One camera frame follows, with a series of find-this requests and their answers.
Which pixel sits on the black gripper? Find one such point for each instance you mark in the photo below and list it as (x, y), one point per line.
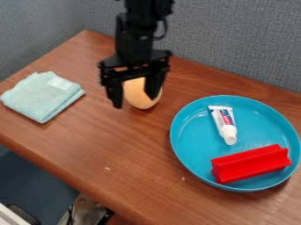
(135, 59)

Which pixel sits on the white toothpaste tube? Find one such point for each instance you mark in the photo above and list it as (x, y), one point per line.
(223, 118)

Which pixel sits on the blue round plate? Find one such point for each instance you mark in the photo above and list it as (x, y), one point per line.
(262, 126)

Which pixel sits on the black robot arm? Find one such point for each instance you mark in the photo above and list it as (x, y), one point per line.
(146, 10)

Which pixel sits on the light green folded cloth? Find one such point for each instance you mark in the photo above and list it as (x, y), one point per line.
(42, 96)

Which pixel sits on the orange egg-shaped object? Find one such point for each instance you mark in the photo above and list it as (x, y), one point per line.
(135, 95)

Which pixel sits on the red plastic block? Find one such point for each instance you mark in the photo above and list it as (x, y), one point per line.
(250, 163)

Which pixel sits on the grey bag under table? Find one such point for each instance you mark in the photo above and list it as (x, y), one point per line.
(86, 212)

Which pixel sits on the white object bottom left corner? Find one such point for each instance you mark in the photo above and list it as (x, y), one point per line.
(9, 218)

